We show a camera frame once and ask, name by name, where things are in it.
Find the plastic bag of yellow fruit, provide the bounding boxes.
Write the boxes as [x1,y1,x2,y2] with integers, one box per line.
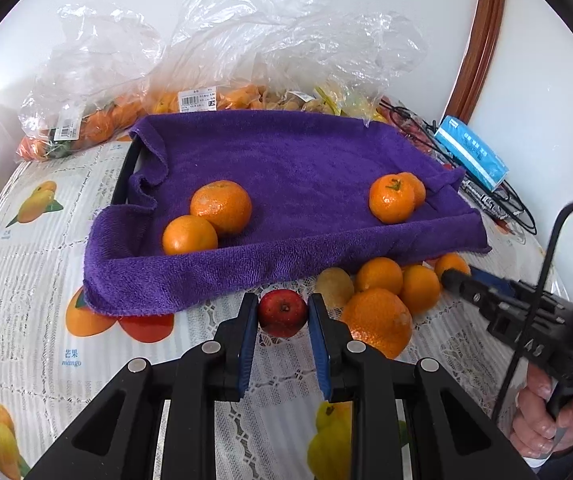
[316,10,427,124]

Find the black tray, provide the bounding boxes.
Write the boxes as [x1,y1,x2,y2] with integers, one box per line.
[110,139,146,207]

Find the large scuffed orange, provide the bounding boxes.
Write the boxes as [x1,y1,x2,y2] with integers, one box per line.
[190,180,253,237]

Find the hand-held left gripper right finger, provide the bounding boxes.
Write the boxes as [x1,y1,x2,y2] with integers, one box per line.
[307,293,542,480]

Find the small orange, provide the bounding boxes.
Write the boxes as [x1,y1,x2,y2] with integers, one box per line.
[399,171,427,208]
[399,265,441,316]
[433,252,472,291]
[355,257,404,295]

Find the yellowish orange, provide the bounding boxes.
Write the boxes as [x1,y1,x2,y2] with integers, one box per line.
[162,215,219,256]

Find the black cables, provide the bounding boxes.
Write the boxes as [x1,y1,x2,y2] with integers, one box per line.
[379,99,537,235]

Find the orange with green stem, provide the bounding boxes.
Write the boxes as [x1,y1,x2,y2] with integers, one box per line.
[369,174,415,225]

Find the bag of red fruit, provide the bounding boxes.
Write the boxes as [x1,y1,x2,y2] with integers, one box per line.
[376,95,447,162]

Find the plastic bag of brown fruit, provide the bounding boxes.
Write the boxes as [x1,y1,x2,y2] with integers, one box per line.
[266,86,328,114]

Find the plastic bag of leafy tangerines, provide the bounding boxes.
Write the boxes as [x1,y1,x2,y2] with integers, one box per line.
[16,5,167,163]

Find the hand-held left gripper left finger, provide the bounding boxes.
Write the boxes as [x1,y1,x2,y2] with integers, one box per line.
[24,292,260,480]

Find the black patterned pouch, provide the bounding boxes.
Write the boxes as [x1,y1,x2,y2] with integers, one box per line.
[459,180,522,218]

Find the person's right hand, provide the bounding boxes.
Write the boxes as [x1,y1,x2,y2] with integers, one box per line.
[511,360,573,458]

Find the brown wooden door frame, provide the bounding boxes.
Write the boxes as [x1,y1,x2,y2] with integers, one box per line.
[443,0,509,123]

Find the purple towel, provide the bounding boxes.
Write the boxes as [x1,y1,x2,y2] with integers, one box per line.
[82,109,492,317]

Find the small red apple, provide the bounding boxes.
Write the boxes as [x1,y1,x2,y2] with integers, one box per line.
[258,289,308,338]

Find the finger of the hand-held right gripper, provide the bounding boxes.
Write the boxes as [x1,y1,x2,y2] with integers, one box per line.
[470,268,517,298]
[440,267,506,325]

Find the blue tissue pack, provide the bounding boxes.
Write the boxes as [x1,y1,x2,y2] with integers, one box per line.
[433,115,509,192]

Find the brown kiwi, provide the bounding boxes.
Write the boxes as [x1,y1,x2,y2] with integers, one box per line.
[315,267,355,310]

